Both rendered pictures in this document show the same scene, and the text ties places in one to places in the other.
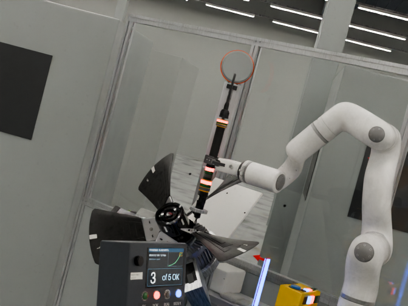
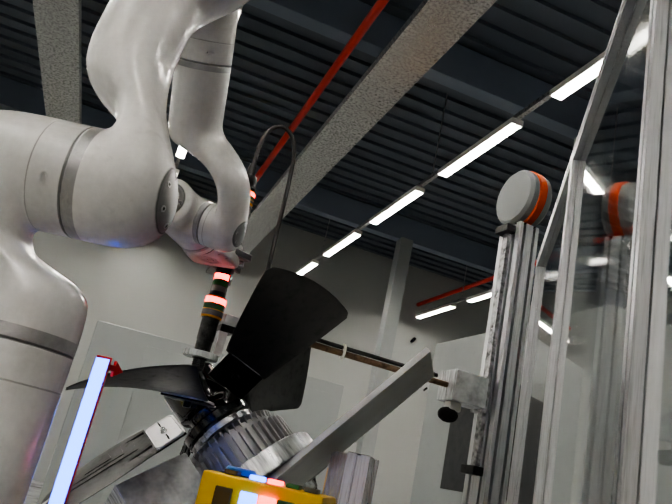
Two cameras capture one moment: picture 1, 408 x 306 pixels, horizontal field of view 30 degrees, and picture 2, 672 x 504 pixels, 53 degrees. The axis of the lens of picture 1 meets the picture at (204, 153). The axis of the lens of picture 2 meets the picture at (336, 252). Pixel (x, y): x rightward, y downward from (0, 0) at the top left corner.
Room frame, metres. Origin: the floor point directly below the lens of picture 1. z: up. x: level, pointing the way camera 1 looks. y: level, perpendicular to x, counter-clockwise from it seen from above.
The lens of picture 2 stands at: (2.60, -1.37, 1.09)
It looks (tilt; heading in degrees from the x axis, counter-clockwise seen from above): 18 degrees up; 68
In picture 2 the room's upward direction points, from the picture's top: 13 degrees clockwise
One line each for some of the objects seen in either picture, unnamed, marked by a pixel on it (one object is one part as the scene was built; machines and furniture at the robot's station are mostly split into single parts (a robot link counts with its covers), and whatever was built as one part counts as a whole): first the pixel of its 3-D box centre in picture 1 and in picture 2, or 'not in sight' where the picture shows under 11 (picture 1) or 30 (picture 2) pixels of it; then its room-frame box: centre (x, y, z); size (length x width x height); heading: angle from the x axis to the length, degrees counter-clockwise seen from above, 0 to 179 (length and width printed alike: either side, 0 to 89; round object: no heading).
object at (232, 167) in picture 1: (234, 167); (210, 244); (2.85, -0.12, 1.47); 0.11 x 0.10 x 0.07; 54
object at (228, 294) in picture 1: (237, 300); not in sight; (3.33, -0.31, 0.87); 0.15 x 0.09 x 0.02; 58
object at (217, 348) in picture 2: (201, 198); (211, 335); (2.93, -0.04, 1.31); 0.09 x 0.07 x 0.10; 179
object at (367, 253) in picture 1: (364, 267); (22, 224); (2.56, -0.63, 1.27); 0.19 x 0.12 x 0.24; 156
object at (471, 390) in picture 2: (207, 175); (464, 390); (3.54, -0.05, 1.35); 0.10 x 0.07 x 0.08; 179
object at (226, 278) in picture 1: (220, 277); not in sight; (3.50, -0.22, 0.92); 0.17 x 0.16 x 0.11; 144
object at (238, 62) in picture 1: (237, 67); (523, 200); (3.64, -0.05, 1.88); 0.17 x 0.15 x 0.16; 54
